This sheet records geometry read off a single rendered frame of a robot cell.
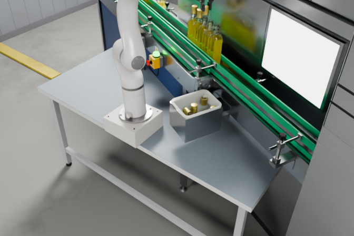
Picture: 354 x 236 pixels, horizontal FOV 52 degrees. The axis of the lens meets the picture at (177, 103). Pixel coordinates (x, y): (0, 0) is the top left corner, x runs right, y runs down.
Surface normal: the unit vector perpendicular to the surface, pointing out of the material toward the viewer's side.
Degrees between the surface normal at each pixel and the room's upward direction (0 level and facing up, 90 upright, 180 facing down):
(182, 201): 0
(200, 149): 0
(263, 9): 90
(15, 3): 90
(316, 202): 90
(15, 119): 0
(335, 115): 90
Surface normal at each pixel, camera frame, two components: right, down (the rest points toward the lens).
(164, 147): 0.01, -0.79
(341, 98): -0.88, 0.28
